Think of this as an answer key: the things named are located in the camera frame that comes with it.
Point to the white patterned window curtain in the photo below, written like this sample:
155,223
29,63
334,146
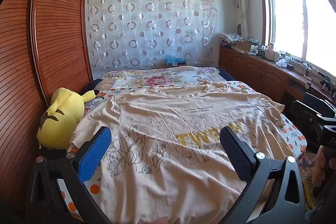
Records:
242,3

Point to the orange fruit print bed sheet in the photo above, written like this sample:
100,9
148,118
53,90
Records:
294,134

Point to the sheer circle pattern curtain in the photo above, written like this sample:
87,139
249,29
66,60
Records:
152,29

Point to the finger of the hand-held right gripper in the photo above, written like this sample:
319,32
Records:
305,113

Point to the white plastic bottle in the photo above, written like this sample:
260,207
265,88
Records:
270,52

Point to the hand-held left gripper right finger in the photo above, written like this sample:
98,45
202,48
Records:
236,158

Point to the blue box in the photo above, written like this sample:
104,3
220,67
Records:
175,60

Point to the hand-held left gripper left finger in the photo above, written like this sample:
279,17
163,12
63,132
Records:
94,153

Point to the window with wooden frame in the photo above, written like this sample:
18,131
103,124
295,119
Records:
288,16

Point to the crumpled white tissue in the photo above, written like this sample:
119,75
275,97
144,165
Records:
281,62

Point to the floral quilt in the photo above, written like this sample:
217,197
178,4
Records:
157,79

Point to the person's right hand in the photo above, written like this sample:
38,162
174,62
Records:
319,169

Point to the beige printed t-shirt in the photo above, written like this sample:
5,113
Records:
162,121

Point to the stack of folded cloths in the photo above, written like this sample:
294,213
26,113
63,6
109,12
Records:
231,38

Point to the cardboard box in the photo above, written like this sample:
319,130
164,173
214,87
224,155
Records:
244,46

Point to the yellow plush toy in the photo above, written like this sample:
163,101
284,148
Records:
63,119

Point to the low wooden cabinet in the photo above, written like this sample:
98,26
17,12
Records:
252,69

